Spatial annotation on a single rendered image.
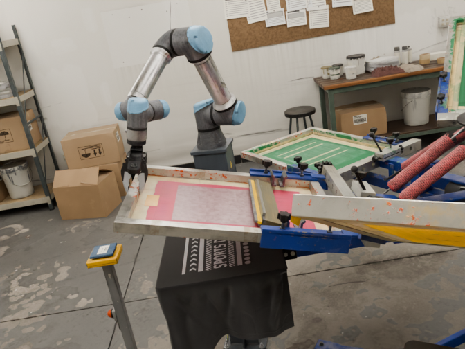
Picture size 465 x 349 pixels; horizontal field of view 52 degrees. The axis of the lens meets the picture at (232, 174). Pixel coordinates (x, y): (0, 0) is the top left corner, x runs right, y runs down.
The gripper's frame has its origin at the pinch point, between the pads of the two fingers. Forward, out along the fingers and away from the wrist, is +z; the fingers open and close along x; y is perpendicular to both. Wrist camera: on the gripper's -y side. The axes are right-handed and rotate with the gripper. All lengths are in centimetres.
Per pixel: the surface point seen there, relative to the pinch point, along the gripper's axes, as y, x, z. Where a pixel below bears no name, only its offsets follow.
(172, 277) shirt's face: -16.2, -17.7, 26.4
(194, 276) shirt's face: -18.2, -25.8, 24.2
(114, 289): 10, 8, 51
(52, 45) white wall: 380, 148, -5
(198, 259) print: -5.9, -26.7, 24.0
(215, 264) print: -12.2, -33.3, 22.1
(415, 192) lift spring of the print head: -9, -105, -12
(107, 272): 9.8, 11.3, 42.7
